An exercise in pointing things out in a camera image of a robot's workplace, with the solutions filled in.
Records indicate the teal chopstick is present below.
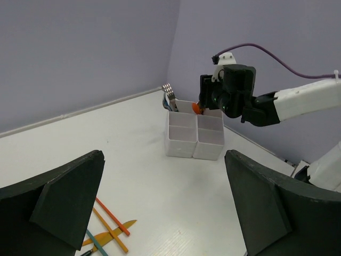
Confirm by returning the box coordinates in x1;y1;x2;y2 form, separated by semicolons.
86;229;109;256

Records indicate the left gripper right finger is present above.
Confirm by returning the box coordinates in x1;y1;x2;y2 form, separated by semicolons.
224;150;340;255

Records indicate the blue plastic fork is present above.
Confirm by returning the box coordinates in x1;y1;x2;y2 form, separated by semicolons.
162;92;173;111

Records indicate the white divided utensil container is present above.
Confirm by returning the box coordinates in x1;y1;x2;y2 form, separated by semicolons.
165;100;225;161

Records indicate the orange plastic spoon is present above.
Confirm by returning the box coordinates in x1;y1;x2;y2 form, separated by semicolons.
191;102;205;115

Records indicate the silver fork teal handle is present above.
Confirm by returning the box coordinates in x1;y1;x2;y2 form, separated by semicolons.
161;83;179;112

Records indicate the orange chopstick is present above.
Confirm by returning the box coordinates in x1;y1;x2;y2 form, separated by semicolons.
95;198;131;236
93;208;128;253

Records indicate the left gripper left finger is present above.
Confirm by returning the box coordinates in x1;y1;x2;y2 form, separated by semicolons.
1;150;105;255

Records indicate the yellow plastic knife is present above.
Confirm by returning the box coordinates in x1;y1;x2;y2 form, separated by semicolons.
82;220;137;246

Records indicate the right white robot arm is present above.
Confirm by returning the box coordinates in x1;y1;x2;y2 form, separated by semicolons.
192;64;340;127

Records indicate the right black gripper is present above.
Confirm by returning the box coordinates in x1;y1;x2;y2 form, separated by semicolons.
198;64;256;118

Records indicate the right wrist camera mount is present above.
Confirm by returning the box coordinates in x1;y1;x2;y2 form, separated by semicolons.
212;52;237;82

